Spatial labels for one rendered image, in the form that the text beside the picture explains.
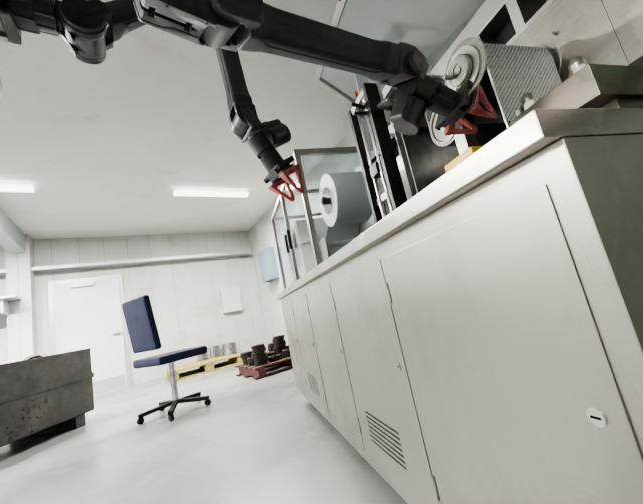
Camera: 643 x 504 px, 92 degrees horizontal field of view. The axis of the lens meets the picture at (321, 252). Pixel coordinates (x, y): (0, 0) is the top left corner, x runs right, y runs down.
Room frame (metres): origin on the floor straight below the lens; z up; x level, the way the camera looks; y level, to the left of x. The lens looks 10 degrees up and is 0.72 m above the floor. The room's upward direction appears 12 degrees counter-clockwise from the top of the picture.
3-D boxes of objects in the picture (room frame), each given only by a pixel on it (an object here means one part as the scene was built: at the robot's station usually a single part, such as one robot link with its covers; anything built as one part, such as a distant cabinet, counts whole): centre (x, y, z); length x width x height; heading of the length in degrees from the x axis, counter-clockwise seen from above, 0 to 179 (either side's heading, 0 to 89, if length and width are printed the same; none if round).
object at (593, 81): (0.62, -0.68, 1.00); 0.40 x 0.16 x 0.06; 107
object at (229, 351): (6.10, 2.60, 0.20); 1.36 x 0.94 x 0.40; 124
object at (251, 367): (4.71, 0.88, 0.22); 1.19 x 0.82 x 0.43; 124
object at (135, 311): (3.23, 1.75, 0.59); 0.69 x 0.66 x 1.19; 127
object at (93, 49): (0.58, 0.44, 1.43); 0.10 x 0.05 x 0.09; 124
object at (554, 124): (1.65, -0.23, 0.88); 2.52 x 0.66 x 0.04; 17
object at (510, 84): (0.72, -0.60, 1.11); 0.23 x 0.01 x 0.18; 107
